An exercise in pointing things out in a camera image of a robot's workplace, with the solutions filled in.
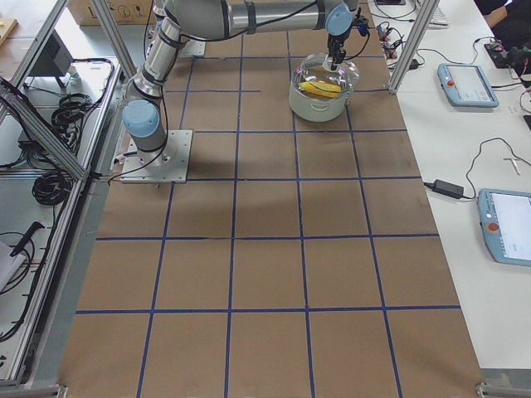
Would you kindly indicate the aluminium frame rail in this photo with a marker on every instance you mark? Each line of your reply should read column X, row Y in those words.
column 20, row 107

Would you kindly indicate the glass pot lid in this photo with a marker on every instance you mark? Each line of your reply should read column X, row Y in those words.
column 315, row 67

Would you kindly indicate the black power adapter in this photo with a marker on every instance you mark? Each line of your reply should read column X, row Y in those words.
column 448, row 189

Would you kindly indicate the blue teach pendant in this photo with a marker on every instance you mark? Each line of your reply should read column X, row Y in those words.
column 505, row 224
column 466, row 86

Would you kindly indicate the aluminium frame post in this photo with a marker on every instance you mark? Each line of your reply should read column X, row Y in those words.
column 413, row 41

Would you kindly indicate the brown paper table mat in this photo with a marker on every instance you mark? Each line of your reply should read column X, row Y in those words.
column 298, row 260

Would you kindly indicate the yellow corn cob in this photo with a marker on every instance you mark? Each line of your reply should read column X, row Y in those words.
column 321, row 89

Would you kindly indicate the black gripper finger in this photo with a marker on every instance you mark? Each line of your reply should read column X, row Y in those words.
column 340, row 53
column 332, row 53

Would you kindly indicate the pale green cooking pot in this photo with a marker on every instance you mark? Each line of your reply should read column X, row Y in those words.
column 317, row 111

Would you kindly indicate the far blue teach pendant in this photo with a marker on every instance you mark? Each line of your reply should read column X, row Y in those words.
column 466, row 86

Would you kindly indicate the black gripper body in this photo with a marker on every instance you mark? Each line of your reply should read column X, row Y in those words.
column 335, row 44

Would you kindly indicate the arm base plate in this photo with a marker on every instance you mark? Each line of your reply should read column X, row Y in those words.
column 193, row 48
column 170, row 166

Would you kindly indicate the near blue teach pendant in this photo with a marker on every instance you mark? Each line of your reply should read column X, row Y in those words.
column 505, row 224

